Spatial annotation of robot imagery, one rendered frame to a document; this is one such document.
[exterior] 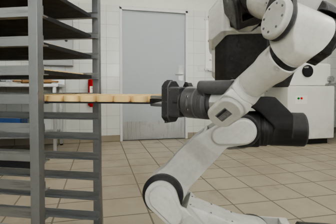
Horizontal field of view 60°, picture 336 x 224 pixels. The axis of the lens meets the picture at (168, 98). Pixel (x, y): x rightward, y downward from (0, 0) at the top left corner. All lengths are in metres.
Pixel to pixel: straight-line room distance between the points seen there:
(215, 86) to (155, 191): 0.45
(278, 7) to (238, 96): 0.20
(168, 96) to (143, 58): 3.85
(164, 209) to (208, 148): 0.25
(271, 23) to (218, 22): 0.37
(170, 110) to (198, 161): 0.26
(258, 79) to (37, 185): 0.71
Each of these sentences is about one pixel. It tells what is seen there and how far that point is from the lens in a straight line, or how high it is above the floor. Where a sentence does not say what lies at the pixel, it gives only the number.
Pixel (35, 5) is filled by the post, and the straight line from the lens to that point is 0.98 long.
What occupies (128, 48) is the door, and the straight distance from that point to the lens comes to 4.66.
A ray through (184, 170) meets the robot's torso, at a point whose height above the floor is 0.53.
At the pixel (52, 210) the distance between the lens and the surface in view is 1.56.
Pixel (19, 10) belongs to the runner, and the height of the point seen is 1.05.
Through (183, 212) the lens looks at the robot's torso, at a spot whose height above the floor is 0.41.
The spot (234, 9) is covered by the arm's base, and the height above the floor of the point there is 1.02.
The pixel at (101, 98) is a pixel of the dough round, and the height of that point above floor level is 0.78.
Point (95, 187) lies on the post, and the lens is 1.42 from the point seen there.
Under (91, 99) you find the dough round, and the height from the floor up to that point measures 0.78.
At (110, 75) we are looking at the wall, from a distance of 4.57.
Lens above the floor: 0.81
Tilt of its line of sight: 2 degrees down
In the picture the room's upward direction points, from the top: straight up
